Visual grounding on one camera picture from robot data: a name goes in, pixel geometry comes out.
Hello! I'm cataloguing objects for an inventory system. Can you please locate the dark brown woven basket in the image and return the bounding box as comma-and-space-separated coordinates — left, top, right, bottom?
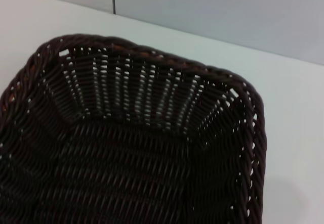
0, 33, 268, 224

